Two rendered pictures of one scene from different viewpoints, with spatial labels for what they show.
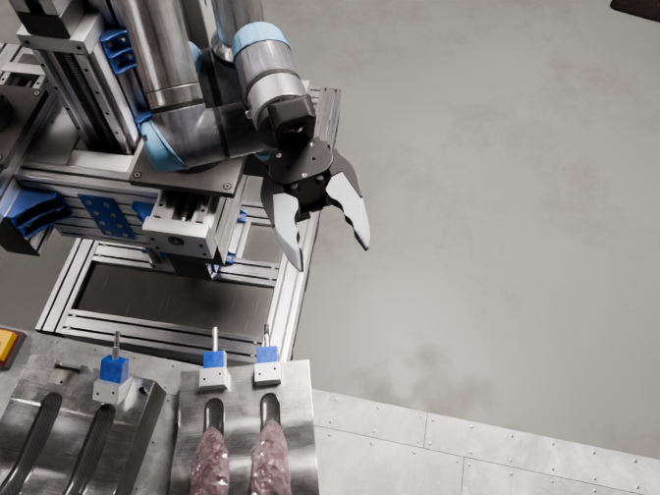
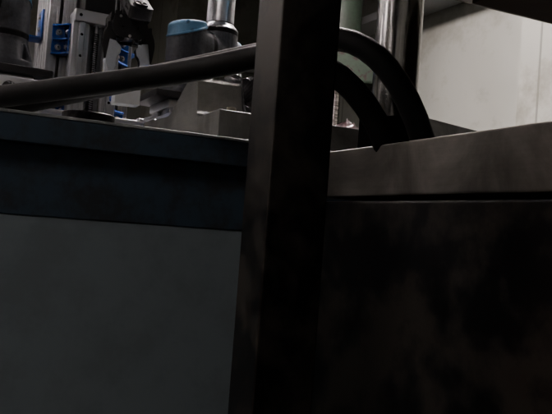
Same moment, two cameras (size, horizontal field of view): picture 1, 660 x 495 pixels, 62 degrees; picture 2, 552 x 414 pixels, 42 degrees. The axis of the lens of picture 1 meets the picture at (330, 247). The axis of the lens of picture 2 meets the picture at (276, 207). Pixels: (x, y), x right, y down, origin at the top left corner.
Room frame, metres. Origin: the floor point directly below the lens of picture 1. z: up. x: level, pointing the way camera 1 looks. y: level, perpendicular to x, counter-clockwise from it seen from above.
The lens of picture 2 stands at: (-1.08, 1.27, 0.68)
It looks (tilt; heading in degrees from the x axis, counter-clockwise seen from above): 2 degrees up; 324
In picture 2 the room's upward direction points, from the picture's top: 4 degrees clockwise
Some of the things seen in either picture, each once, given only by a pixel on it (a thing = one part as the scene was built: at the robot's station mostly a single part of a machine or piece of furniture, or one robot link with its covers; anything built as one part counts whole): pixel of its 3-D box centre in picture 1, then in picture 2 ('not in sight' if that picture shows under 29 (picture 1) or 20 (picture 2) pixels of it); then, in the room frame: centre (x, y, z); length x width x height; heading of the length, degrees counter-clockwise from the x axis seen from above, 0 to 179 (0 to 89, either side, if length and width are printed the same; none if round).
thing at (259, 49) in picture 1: (266, 70); not in sight; (0.57, 0.08, 1.43); 0.11 x 0.08 x 0.09; 17
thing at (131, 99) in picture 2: not in sight; (121, 94); (0.30, 0.68, 0.93); 0.13 x 0.05 x 0.05; 168
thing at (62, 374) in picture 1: (69, 376); not in sight; (0.33, 0.52, 0.87); 0.05 x 0.05 x 0.04; 78
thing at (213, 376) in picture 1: (214, 357); not in sight; (0.38, 0.24, 0.86); 0.13 x 0.05 x 0.05; 6
